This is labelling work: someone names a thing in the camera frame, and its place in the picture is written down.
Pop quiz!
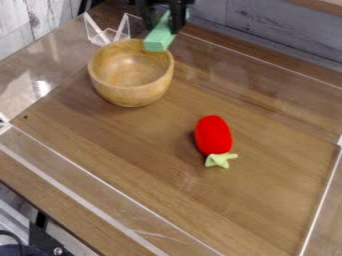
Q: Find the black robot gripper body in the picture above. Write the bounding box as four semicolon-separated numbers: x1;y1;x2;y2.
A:
144;0;196;6

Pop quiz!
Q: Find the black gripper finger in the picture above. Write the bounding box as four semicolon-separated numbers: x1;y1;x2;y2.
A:
168;3;187;34
135;0;157;31

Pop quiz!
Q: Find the green rectangular block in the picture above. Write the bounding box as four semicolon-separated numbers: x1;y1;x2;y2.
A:
143;8;189;52

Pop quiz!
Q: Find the brown wooden bowl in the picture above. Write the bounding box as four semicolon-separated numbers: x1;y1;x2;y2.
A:
87;39;175;107

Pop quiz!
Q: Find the red plush strawberry toy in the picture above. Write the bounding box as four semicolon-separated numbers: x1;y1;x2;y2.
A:
193;115;238;169

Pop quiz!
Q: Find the clear acrylic table enclosure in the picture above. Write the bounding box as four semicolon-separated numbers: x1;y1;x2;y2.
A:
0;21;342;256

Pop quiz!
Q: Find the black metal bracket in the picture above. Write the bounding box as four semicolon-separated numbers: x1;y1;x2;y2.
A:
28;212;75;256

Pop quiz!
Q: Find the black cable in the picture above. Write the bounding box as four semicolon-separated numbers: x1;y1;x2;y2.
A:
0;229;25;256

